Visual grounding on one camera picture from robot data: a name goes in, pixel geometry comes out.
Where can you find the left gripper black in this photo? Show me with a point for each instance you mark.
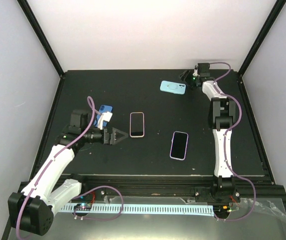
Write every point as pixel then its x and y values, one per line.
pixel 110 139

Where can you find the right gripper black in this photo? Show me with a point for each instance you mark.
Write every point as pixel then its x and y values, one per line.
pixel 186 75

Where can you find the light blue phone case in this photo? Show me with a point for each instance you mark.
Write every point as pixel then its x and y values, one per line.
pixel 173 87

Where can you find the blue phone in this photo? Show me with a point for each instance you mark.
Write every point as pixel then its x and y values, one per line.
pixel 103 108

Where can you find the lavender phone case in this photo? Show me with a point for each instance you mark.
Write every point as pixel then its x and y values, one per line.
pixel 170 150

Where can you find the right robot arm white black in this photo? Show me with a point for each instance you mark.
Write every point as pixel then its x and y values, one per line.
pixel 221 118

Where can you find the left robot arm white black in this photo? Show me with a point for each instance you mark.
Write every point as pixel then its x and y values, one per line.
pixel 33 209

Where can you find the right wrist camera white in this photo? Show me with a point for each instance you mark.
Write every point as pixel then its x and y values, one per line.
pixel 202 70

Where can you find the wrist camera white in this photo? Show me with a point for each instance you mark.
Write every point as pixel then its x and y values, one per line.
pixel 104 117
pixel 202 70

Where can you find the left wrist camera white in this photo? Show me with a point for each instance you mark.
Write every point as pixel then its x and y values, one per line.
pixel 104 117

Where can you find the white slotted cable duct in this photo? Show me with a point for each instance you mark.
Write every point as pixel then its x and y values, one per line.
pixel 138 209

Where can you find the right black frame post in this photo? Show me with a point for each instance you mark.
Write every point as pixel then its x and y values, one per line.
pixel 271 18

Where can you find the black frame post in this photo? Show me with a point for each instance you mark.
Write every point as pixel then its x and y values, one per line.
pixel 271 18
pixel 24 5

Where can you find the left black frame post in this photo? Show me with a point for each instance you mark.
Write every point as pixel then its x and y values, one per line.
pixel 24 5

